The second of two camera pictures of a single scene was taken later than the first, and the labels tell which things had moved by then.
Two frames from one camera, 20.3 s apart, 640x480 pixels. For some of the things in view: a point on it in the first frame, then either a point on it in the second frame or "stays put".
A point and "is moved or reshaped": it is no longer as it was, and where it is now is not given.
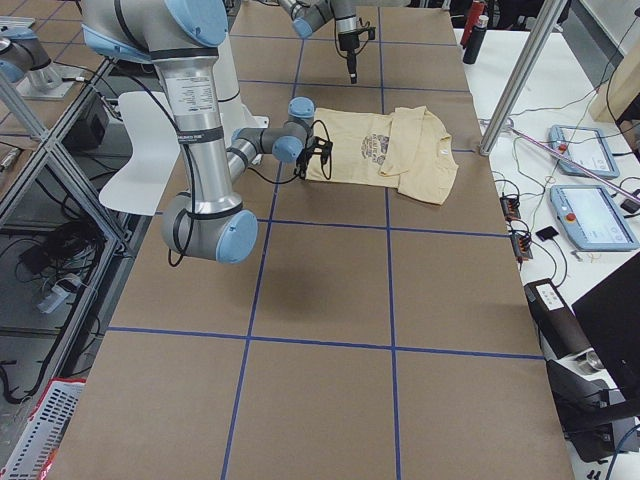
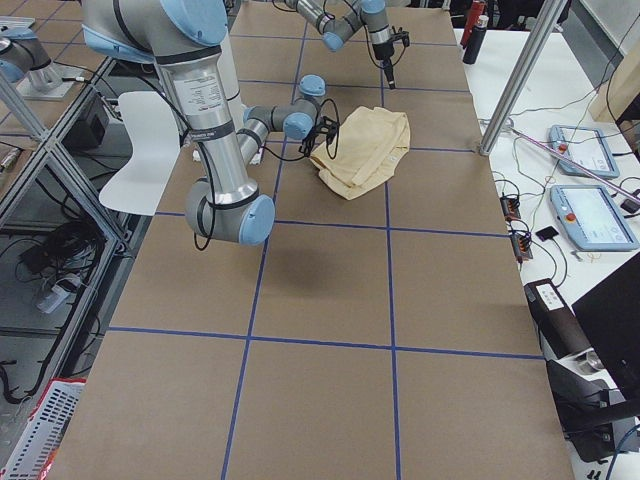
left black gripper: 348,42 -> 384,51
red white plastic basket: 48,423 stays put
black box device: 556,321 stays put
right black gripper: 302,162 -> 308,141
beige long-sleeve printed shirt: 407,150 is moved or reshaped
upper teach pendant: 586,145 stays put
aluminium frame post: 542,26 stays put
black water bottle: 476,40 stays put
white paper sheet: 155,148 stays put
